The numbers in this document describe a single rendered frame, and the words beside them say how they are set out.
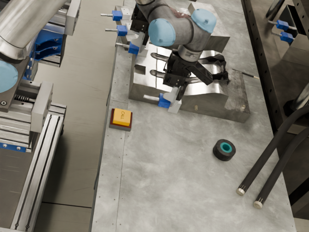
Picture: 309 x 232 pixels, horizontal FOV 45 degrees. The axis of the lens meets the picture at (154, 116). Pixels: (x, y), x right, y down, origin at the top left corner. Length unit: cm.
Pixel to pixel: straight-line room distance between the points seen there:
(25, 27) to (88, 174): 145
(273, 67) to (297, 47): 16
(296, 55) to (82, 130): 131
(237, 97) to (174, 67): 48
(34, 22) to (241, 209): 91
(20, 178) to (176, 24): 116
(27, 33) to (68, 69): 187
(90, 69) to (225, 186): 164
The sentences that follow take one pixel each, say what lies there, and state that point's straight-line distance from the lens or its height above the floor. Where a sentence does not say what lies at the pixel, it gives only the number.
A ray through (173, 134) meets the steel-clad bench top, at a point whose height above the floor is 80.
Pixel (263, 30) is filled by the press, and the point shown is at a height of 79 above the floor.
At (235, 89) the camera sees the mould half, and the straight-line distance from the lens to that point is 166.
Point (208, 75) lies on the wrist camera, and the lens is 127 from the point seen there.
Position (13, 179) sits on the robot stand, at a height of 21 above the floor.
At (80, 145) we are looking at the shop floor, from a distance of 231.
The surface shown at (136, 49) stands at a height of 92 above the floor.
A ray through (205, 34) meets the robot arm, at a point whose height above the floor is 126.
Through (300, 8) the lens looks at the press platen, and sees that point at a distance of 215.
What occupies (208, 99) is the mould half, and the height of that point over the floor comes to 89.
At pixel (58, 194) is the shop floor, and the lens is 212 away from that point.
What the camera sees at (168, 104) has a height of 94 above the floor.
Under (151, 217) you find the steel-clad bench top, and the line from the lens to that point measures 122.
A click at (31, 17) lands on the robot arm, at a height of 135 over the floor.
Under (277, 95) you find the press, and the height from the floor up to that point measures 79.
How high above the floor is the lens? 185
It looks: 46 degrees down
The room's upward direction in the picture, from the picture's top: 23 degrees clockwise
